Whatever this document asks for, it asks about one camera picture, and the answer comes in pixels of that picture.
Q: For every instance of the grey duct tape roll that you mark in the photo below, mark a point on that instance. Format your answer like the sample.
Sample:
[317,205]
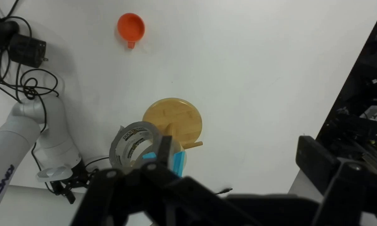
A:
[121,144]

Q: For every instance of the small black power adapter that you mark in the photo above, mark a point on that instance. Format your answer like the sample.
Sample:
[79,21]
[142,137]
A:
[26,49]

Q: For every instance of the black clamp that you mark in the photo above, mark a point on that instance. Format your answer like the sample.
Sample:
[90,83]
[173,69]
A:
[73,183]

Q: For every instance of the large black power brick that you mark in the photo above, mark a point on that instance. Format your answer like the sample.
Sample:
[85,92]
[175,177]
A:
[1,35]

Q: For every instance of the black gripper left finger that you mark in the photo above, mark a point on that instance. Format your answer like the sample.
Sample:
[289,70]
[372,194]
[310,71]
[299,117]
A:
[165,152]

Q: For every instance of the white static robot arm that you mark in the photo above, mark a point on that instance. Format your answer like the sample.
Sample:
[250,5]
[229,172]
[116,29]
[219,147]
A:
[25,125]

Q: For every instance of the orange plastic cup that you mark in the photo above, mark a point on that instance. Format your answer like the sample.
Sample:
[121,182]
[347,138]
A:
[131,26]

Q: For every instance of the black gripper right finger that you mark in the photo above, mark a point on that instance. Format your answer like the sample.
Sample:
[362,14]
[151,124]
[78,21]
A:
[322,163]

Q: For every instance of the wooden peg stand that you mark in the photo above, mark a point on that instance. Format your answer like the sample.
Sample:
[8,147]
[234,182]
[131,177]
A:
[176,119]

